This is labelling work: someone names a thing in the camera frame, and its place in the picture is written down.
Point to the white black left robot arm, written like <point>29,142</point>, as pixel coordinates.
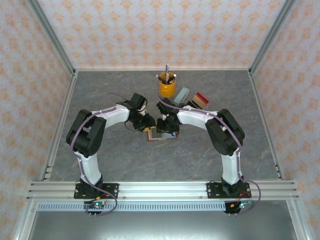
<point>90,165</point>

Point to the dark picture panel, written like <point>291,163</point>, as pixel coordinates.
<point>191,103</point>

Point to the yellow pen cup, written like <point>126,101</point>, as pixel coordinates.
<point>167,90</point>

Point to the tan cardboard block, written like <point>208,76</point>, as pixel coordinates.
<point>198,102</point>

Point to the clear acrylic box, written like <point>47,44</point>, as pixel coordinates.
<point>203,105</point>

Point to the black pen with white cap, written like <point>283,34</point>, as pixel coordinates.
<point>159,78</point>
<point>173,77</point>

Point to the blue striped pen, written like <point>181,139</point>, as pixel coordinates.
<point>167,72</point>

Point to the left controller board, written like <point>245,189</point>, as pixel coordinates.
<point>96,205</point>

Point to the controller board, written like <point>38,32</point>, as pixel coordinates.
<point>242,205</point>
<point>96,205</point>

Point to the right controller board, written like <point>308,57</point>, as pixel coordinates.
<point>242,205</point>

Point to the aluminium mounting rail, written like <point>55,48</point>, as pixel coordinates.
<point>162,190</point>

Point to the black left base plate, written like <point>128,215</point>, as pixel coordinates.
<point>112,190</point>

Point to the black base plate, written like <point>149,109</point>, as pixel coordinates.
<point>112,190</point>
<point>212,191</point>

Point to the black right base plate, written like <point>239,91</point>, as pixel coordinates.
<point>212,191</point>

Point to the aluminium frame corner post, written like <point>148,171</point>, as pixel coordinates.
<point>272,32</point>
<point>51,35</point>

